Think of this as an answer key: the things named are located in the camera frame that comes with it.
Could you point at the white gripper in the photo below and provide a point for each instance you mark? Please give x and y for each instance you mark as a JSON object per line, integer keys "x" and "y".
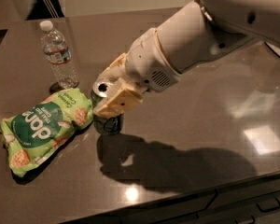
{"x": 146, "y": 61}

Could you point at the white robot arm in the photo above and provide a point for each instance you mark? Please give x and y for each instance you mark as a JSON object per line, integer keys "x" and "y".
{"x": 200, "y": 32}

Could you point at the black drawer handle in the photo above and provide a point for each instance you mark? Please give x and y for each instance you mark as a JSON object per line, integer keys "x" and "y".
{"x": 268, "y": 206}

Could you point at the green rice chip bag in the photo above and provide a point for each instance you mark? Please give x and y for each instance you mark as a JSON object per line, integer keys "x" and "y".
{"x": 33, "y": 136}

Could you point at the green soda can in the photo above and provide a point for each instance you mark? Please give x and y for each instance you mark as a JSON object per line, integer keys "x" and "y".
{"x": 106, "y": 120}

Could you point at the clear plastic water bottle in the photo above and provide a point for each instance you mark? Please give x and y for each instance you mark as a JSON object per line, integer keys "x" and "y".
{"x": 57, "y": 52}

